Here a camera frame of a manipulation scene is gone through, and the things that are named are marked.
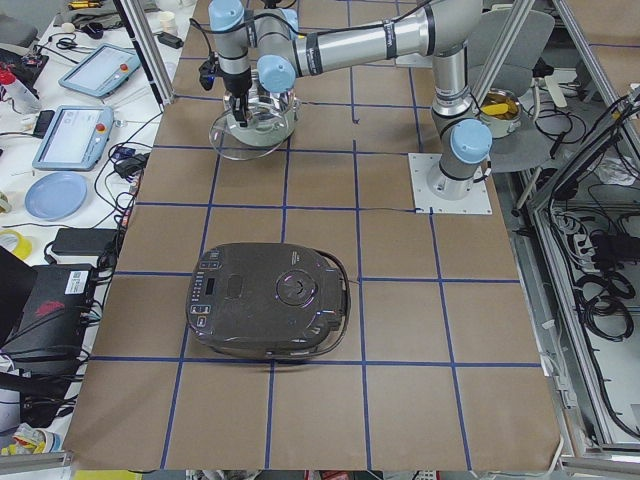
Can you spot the yellow tape roll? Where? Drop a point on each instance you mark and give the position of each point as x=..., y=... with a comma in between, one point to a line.
x=15, y=243

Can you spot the metal bowl on chair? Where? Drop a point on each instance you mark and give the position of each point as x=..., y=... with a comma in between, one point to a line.
x=501, y=113

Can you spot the blue plate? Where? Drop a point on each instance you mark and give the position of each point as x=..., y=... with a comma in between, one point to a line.
x=56, y=196

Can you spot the pale green electric pot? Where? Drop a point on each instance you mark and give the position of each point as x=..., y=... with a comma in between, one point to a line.
x=285, y=102

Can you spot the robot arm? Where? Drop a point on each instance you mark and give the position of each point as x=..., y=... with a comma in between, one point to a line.
x=259, y=55

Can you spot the black power adapter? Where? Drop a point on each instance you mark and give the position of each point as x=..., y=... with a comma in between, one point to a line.
x=83, y=241

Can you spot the white office chair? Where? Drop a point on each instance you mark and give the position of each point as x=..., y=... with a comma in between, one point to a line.
x=525, y=147

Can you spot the black laptop computer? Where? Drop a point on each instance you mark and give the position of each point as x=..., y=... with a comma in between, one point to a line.
x=42, y=307

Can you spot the teach pendant near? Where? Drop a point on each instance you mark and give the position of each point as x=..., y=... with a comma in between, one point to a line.
x=75, y=138

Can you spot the white paper cup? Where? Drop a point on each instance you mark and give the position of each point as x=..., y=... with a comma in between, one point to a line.
x=168, y=23

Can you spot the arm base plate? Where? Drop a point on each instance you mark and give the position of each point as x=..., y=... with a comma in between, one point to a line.
x=435, y=193

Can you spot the teach pendant far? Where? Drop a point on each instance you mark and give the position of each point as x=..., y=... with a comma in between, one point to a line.
x=102, y=72

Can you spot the glass pot lid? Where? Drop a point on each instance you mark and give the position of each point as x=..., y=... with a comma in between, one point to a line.
x=265, y=132

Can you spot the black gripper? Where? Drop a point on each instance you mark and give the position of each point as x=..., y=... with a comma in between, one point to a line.
x=237, y=81

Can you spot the teach pendant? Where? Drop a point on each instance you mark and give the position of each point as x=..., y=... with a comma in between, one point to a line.
x=75, y=138
x=102, y=72

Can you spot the black rice cooker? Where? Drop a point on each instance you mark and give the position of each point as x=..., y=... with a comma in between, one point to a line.
x=268, y=301

